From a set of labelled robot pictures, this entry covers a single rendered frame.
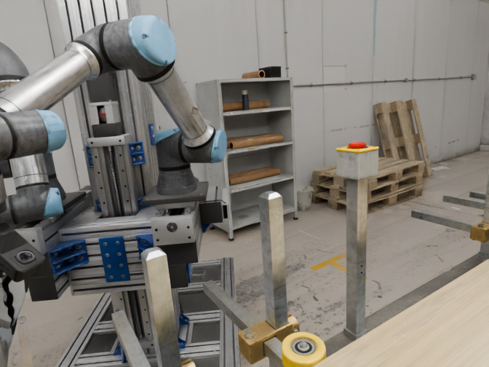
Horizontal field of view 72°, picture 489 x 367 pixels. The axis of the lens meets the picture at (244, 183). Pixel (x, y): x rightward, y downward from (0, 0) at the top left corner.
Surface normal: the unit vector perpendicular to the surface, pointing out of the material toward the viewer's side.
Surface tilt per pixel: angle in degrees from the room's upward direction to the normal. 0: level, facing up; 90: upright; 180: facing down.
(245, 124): 90
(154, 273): 90
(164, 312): 90
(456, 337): 0
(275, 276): 90
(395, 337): 0
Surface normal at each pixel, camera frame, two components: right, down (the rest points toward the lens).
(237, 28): 0.55, 0.16
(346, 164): -0.85, 0.18
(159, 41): 0.89, -0.05
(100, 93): 0.06, 0.23
